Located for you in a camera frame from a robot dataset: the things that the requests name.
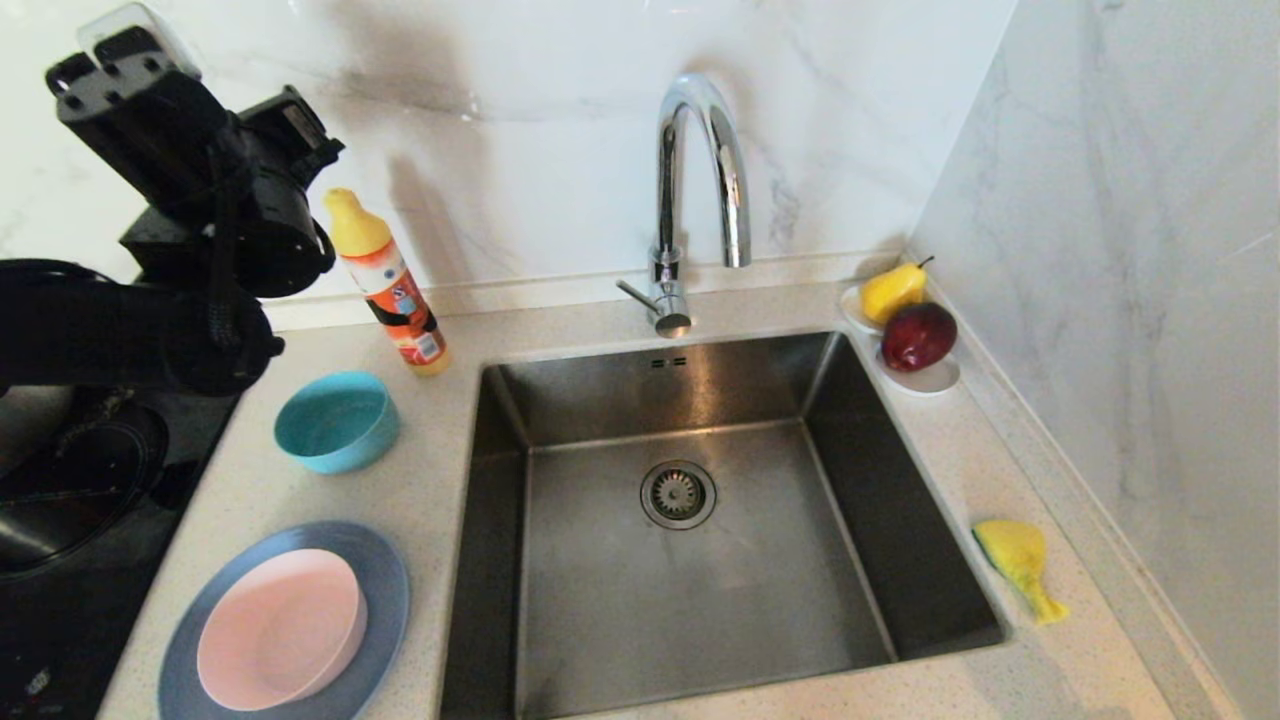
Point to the black pan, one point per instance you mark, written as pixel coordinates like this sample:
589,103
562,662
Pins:
90,480

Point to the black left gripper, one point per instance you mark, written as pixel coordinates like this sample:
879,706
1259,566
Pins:
285,220

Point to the teal bowl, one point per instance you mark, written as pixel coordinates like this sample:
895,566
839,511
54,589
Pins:
337,424

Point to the yellow pear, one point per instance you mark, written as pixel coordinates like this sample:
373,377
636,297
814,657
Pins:
892,292

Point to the yellow sponge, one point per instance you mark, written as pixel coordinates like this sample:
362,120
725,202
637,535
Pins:
1012,550

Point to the pink bowl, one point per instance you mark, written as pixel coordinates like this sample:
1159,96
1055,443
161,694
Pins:
280,630

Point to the clear-cased left wrist camera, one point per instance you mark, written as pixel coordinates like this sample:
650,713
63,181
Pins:
130,25

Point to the blue-grey plate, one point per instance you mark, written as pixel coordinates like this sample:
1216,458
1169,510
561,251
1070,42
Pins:
386,590

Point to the orange yellow-capped detergent bottle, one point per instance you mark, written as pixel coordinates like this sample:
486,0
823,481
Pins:
400,300

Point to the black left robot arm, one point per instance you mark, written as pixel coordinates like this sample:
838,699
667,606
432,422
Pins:
100,330

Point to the black induction cooktop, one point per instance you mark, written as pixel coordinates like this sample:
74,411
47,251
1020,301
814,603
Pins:
190,440

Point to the dark red apple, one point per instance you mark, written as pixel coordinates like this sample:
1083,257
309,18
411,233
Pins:
918,336

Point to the chrome gooseneck faucet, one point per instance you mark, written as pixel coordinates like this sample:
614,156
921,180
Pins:
672,288

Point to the small white dish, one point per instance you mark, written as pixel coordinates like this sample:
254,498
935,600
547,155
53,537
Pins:
927,382
852,308

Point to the stainless steel sink basin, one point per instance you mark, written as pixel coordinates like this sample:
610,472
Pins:
700,620

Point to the round metal drain strainer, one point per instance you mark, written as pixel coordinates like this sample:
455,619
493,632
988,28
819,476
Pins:
678,494

